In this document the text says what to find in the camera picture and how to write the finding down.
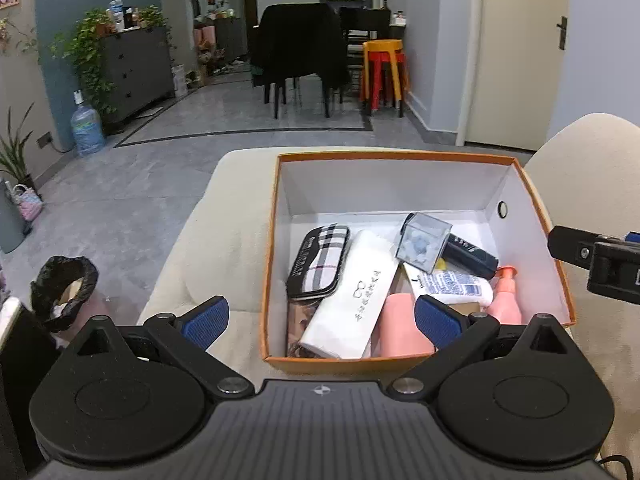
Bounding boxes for white blue tube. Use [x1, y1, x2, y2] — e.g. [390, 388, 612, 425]
[402, 263, 494, 308]

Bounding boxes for pink plastic cup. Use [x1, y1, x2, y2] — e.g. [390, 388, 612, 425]
[374, 292, 435, 359]

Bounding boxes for pink pump bottle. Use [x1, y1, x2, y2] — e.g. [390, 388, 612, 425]
[486, 266, 523, 325]

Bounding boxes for dark blue Clear bottle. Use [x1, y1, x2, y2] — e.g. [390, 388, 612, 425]
[442, 234, 499, 281]

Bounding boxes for clear plastic cube box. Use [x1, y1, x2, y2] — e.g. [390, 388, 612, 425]
[396, 212, 452, 273]

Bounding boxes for white long box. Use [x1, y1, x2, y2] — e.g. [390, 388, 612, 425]
[299, 230, 398, 360]

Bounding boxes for illustrated card box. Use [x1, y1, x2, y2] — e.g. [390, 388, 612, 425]
[286, 299, 323, 359]

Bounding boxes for plaid glasses case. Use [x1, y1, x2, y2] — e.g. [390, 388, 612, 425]
[286, 223, 350, 301]

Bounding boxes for cream sofa armrest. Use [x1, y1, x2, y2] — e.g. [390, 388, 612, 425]
[525, 113, 639, 465]

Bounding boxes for cream sofa cushion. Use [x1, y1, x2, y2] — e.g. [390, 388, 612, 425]
[143, 148, 396, 382]

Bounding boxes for black lined trash bin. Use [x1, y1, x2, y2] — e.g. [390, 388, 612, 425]
[30, 256, 99, 333]

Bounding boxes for orange white storage box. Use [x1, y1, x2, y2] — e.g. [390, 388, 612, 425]
[259, 151, 576, 376]

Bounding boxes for pastel woven bag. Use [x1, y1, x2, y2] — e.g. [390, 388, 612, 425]
[12, 184, 43, 222]

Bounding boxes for cream door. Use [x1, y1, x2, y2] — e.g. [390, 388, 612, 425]
[465, 0, 568, 152]

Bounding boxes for blue water jug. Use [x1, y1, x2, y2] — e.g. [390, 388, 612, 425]
[70, 90, 105, 156]

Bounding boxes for potted leafy plant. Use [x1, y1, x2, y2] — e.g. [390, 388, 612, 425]
[0, 103, 36, 188]

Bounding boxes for yellow red stacked stools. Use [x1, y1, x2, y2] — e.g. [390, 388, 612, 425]
[361, 39, 408, 117]

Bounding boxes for dark grey cabinet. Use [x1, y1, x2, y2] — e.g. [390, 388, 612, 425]
[101, 27, 175, 125]

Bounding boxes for green trailing plant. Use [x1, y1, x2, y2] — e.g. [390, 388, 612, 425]
[50, 6, 169, 120]

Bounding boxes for black dining chair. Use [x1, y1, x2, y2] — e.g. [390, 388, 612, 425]
[252, 3, 348, 116]

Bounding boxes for black cable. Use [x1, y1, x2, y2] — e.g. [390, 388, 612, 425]
[596, 454, 637, 480]

